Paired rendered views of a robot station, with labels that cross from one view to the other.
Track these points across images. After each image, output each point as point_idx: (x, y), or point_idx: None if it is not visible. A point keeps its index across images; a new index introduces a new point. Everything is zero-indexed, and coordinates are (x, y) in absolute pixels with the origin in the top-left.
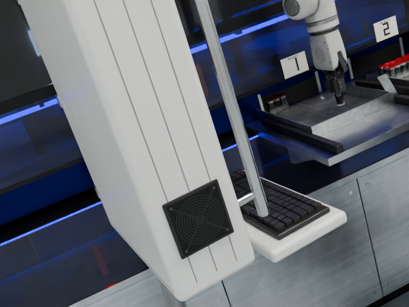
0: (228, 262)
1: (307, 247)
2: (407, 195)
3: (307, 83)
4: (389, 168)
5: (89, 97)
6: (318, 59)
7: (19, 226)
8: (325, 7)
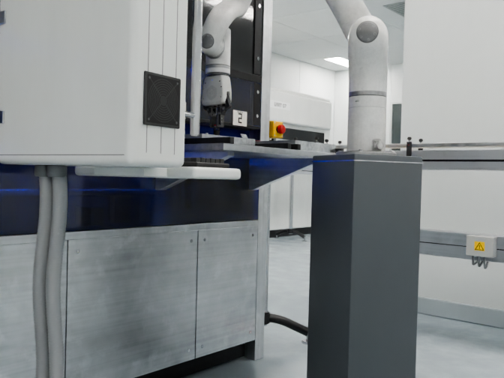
0: (169, 151)
1: (147, 278)
2: (229, 264)
3: None
4: (221, 232)
5: None
6: (208, 97)
7: None
8: (226, 56)
